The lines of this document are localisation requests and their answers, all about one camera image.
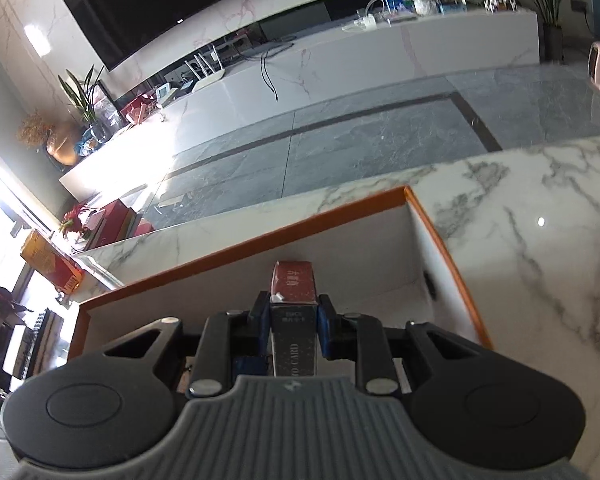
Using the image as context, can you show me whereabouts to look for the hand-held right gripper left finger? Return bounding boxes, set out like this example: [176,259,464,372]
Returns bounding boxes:
[101,290,272,401]

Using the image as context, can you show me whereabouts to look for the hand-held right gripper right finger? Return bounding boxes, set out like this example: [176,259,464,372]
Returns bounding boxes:
[316,292,501,398]

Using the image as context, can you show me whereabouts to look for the red grey card box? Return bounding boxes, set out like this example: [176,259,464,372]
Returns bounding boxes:
[267,260,321,378]

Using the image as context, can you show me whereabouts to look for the orange cardboard box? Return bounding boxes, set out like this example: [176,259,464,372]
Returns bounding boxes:
[69,185,495,396]

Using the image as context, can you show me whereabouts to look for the small red plant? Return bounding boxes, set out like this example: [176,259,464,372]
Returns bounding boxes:
[59,203,96,241]

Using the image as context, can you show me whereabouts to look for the white flat box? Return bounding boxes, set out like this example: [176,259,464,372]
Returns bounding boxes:
[2,324,31,381]

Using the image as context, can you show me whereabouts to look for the red gift boxes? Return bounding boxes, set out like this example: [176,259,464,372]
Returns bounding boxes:
[120,92,161,123]

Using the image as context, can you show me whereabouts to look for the white router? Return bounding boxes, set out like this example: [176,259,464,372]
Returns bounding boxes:
[185,45,228,88]

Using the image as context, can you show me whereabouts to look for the copper vase dried flowers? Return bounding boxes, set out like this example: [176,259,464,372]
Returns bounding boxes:
[17,110,83,167]

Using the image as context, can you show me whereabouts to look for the green plant glass vase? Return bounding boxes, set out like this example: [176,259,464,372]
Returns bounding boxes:
[57,64,121,143]

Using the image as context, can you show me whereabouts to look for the white marble tv console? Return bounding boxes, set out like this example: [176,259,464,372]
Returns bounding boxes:
[57,7,541,201]

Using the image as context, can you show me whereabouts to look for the black television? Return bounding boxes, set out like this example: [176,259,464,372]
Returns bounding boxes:
[60,0,288,72]

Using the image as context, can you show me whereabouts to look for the tall potted plant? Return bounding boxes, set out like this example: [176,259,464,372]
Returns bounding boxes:
[510,0,588,63]

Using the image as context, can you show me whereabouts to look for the black cable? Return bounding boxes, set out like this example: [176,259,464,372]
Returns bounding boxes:
[257,42,296,103]

